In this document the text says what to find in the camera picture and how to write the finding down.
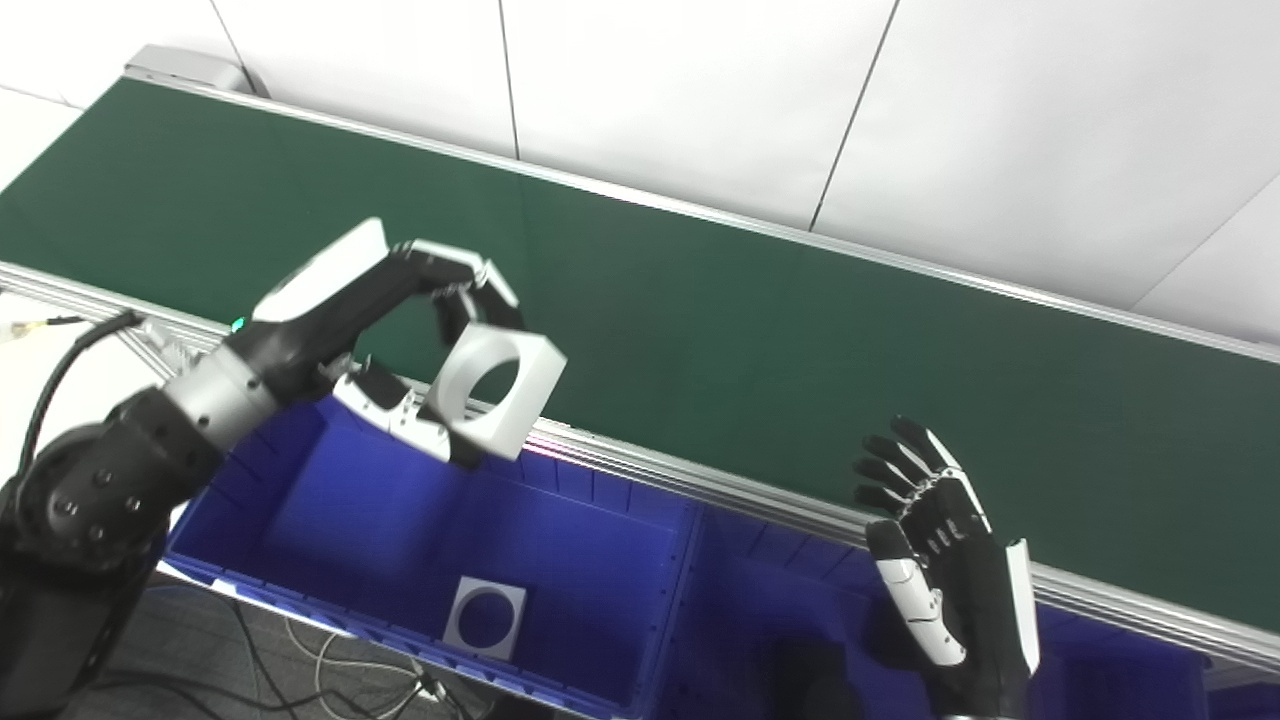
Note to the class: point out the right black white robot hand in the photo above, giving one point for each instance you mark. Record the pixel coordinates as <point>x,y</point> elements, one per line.
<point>975,600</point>

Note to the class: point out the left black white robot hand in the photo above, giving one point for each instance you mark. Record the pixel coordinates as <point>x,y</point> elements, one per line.
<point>320,300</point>

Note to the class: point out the white square part with hole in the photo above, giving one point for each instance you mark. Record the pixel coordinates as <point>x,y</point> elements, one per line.
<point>530,400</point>
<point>510,595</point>

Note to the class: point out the blue plastic bin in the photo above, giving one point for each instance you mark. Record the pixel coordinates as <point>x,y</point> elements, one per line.
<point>350,520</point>
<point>780,600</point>
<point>1250,705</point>

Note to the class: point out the grey conveyor motor housing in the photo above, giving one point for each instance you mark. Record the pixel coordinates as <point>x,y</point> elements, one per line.
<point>185,65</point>

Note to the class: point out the green conveyor belt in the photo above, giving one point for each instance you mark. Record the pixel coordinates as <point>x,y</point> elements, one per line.
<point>800,350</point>

